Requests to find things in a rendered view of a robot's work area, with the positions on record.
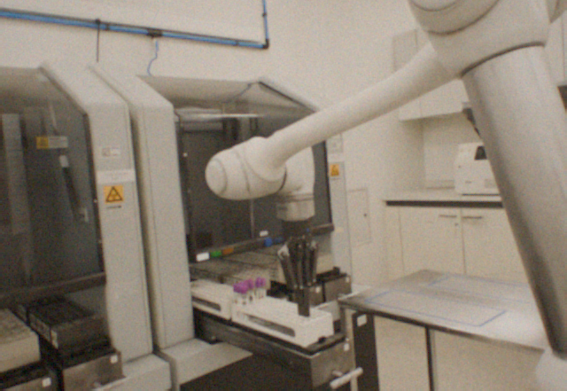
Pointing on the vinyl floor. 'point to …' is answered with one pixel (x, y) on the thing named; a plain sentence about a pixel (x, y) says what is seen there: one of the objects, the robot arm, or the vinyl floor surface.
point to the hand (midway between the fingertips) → (303, 301)
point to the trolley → (453, 312)
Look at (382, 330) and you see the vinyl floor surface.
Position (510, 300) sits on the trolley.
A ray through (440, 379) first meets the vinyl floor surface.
